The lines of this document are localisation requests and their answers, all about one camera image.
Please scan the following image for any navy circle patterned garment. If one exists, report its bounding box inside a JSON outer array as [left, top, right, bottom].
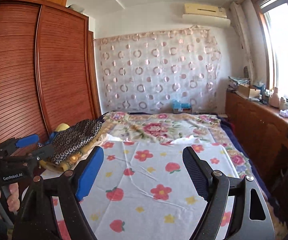
[[42, 118, 104, 172]]

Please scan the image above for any yellow plush toy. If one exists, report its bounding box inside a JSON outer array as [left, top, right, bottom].
[[37, 123, 69, 173]]

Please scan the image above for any wooden wardrobe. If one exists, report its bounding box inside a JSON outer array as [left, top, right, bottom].
[[0, 0, 101, 143]]

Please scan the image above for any long wooden sideboard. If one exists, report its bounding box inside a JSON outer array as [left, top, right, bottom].
[[225, 92, 288, 224]]

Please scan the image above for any white strawberry print sheet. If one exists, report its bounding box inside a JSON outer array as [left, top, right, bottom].
[[80, 136, 238, 239]]

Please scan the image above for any pale pink bottle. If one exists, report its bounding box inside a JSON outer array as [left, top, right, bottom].
[[269, 87, 280, 108]]

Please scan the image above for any floral bed blanket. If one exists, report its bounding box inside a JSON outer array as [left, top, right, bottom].
[[101, 110, 280, 221]]

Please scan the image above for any cardboard box on sideboard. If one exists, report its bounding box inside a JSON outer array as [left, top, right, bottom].
[[236, 84, 261, 99]]

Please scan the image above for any sheer circle patterned curtain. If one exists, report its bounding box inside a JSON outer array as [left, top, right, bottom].
[[95, 28, 221, 113]]

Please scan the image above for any blue object at bed head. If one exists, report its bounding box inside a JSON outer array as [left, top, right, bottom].
[[172, 100, 192, 114]]

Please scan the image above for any white air conditioner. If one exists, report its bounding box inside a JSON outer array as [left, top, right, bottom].
[[182, 3, 231, 28]]

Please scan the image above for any window with wooden frame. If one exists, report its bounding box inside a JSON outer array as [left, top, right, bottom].
[[251, 0, 288, 97]]

